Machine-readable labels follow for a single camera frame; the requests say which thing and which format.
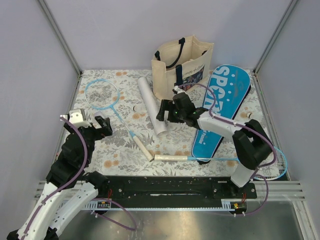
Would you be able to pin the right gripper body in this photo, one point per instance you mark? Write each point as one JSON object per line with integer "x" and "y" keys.
{"x": 180, "y": 114}

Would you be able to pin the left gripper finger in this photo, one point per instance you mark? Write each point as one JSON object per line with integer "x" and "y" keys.
{"x": 106, "y": 127}
{"x": 99, "y": 120}

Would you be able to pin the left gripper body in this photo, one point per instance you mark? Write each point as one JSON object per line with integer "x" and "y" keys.
{"x": 93, "y": 134}

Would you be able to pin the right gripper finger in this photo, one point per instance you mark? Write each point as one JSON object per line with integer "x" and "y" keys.
{"x": 161, "y": 115}
{"x": 166, "y": 106}

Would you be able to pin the clear plastic tube cap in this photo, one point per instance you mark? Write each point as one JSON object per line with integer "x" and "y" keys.
{"x": 98, "y": 113}

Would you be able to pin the white shuttlecock tube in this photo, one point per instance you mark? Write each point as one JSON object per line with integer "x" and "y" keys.
{"x": 159, "y": 127}

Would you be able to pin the white shuttlecock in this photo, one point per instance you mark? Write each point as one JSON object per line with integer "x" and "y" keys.
{"x": 139, "y": 109}
{"x": 248, "y": 112}

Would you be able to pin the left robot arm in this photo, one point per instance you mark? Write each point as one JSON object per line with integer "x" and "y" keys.
{"x": 68, "y": 188}

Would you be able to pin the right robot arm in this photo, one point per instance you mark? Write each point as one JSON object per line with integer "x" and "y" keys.
{"x": 251, "y": 142}

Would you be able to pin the light blue racket left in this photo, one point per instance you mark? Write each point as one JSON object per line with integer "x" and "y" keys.
{"x": 101, "y": 95}

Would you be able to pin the light blue racket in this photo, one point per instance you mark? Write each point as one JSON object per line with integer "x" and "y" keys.
{"x": 101, "y": 95}
{"x": 270, "y": 173}

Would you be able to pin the beige canvas tote bag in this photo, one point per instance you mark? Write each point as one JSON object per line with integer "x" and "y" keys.
{"x": 180, "y": 62}

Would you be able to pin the blue racket cover bag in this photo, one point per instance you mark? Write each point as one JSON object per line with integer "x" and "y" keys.
{"x": 230, "y": 84}

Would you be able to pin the light blue racket right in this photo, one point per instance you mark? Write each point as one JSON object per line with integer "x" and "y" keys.
{"x": 270, "y": 173}

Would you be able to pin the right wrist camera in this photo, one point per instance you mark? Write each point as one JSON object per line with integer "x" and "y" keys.
{"x": 178, "y": 92}

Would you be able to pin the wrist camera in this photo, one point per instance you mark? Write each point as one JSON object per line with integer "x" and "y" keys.
{"x": 178, "y": 92}
{"x": 77, "y": 117}

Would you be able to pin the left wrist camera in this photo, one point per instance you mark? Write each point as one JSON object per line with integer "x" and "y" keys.
{"x": 77, "y": 117}

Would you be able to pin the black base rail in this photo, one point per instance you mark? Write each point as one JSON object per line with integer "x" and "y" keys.
{"x": 173, "y": 192}

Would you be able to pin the aluminium frame post right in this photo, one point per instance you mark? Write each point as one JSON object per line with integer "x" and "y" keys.
{"x": 278, "y": 30}

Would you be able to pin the aluminium frame post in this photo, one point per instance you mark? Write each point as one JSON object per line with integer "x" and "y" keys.
{"x": 278, "y": 30}
{"x": 57, "y": 31}

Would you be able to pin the aluminium frame post left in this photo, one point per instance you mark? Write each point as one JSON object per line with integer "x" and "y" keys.
{"x": 57, "y": 31}

